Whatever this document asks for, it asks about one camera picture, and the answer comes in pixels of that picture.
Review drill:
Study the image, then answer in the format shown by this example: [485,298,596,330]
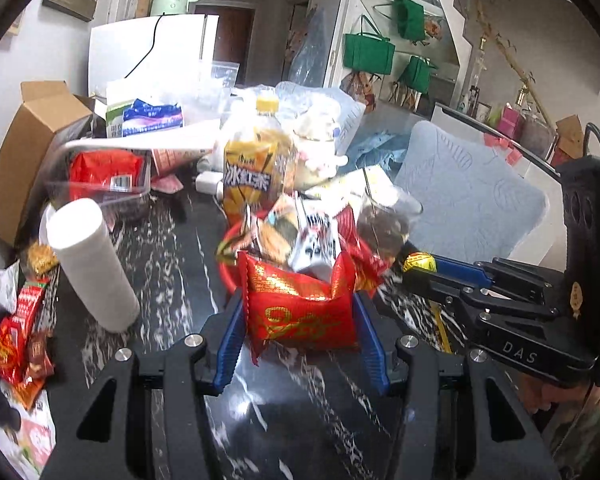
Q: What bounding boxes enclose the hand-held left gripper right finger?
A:
[352,292,561,480]

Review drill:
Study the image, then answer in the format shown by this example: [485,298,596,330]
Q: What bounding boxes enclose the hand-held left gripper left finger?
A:
[40,287,246,480]

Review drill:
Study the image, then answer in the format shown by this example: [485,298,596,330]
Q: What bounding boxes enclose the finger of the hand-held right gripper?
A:
[432,255,566,306]
[402,269,556,320]

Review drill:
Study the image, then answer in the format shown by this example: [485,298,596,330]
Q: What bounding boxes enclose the round gold foil candy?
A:
[402,251,437,274]

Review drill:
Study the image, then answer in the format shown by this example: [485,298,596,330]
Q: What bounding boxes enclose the red plastic basket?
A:
[217,220,381,296]

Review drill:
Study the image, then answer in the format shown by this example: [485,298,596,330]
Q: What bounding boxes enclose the red gold printed snack packet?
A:
[237,250,362,367]

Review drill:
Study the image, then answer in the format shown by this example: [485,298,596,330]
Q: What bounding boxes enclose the red green snack packet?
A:
[215,220,253,266]

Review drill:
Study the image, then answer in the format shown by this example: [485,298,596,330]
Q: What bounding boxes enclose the white orange printed snack packet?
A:
[250,195,341,281]

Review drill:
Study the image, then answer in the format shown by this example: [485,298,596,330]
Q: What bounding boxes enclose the dark red snack packet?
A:
[332,204,376,261]

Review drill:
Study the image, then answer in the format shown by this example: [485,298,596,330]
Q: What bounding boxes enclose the person's right forearm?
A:
[545,385,600,480]

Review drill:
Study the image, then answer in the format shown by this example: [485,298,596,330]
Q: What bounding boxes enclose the person's right hand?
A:
[520,370,561,413]

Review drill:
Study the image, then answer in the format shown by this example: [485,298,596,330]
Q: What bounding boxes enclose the yellow stick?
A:
[430,300,453,353]

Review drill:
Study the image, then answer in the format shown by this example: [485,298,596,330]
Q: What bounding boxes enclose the blue leaf pattern cushion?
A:
[394,120,551,266]

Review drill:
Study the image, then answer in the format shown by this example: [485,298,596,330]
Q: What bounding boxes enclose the shiny red orange wrapper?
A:
[352,255,396,293]

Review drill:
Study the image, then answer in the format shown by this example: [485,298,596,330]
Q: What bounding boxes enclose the clear glass mug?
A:
[355,192,423,261]

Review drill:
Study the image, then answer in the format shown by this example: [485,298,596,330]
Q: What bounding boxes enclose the small brown cardboard carton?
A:
[555,115,586,158]

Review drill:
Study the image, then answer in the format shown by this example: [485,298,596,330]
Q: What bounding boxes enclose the white yellow dotted packet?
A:
[305,165,396,201]

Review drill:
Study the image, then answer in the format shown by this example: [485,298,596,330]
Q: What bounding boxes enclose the blue plastic bag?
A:
[352,132,406,171]

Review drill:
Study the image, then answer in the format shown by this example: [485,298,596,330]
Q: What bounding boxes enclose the pink gift boxes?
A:
[485,105,526,161]

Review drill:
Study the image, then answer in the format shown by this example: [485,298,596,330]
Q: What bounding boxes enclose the white paper towel roll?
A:
[46,198,141,333]

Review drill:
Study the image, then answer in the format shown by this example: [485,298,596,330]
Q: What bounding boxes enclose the white power adapter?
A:
[195,170,223,195]

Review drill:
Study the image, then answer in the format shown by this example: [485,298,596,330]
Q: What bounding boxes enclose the clear plastic container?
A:
[45,147,153,221]

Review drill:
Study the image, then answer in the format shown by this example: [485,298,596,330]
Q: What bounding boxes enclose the iced tea bottle yellow cap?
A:
[222,95,298,226]

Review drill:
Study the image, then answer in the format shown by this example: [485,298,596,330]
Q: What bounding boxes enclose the cream cartoon water bottle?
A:
[292,110,348,191]

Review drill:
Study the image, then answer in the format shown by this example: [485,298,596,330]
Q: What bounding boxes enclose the pink paper noodle cup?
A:
[150,147,216,176]

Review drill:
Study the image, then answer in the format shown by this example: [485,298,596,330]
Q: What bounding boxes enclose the clear plastic bag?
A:
[275,80,368,156]

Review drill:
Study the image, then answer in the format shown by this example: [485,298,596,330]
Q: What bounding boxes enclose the colourful printed hanging bag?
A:
[340,71,381,111]

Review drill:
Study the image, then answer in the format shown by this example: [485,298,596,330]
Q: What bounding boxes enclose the gold orange candy wrapper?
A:
[27,242,58,276]

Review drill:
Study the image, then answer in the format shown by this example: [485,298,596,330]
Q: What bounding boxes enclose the red orange snack wrappers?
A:
[0,280,56,411]

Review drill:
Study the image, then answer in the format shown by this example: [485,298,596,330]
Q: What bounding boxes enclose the red packet with barcode label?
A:
[69,151,146,193]

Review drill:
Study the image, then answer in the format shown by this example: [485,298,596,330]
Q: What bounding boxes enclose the white printed paper sheet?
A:
[0,385,56,480]

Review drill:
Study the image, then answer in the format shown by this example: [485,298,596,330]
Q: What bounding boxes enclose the large green tote bag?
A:
[344,15,396,75]

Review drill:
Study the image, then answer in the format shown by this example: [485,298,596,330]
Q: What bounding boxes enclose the crumpled clear wrapper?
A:
[0,260,21,311]

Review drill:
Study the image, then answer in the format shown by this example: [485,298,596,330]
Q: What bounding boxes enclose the blue tissue pack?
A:
[122,99,185,137]

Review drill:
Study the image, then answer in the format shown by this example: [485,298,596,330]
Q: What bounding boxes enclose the green white carton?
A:
[105,100,131,138]

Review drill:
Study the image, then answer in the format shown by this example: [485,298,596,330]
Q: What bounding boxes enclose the clear zip bag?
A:
[197,60,241,111]

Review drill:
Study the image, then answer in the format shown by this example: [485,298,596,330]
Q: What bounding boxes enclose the tall clear wrapped bundle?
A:
[287,7,328,88]

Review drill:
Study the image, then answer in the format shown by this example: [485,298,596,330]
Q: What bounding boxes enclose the open cardboard box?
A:
[0,81,96,246]

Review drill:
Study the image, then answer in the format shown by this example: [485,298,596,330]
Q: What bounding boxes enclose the dark wooden door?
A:
[195,4,256,73]

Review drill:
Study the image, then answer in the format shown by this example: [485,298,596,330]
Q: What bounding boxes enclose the white fridge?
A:
[87,12,220,106]

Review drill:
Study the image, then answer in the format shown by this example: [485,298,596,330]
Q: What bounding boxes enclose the black kettle cable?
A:
[125,14,163,81]

